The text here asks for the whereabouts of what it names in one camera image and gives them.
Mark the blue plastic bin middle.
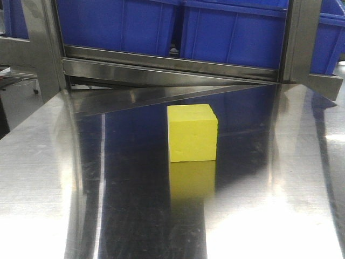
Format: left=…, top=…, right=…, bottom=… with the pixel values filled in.
left=180, top=1, right=288, bottom=69

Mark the blue plastic bin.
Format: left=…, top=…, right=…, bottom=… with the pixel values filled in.
left=180, top=1, right=288, bottom=69
left=57, top=1, right=181, bottom=56
left=310, top=0, right=344, bottom=75

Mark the yellow foam block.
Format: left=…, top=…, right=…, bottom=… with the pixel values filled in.
left=167, top=104, right=218, bottom=162

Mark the blue plastic bin left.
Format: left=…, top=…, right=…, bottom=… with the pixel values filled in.
left=57, top=1, right=181, bottom=56

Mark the blue plastic bin right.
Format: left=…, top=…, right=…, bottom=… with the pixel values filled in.
left=310, top=0, right=344, bottom=75

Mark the stainless steel shelf rack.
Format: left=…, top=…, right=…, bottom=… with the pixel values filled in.
left=1, top=1, right=343, bottom=101

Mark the blue bin far left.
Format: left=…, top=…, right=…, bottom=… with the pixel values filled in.
left=2, top=0, right=29, bottom=39

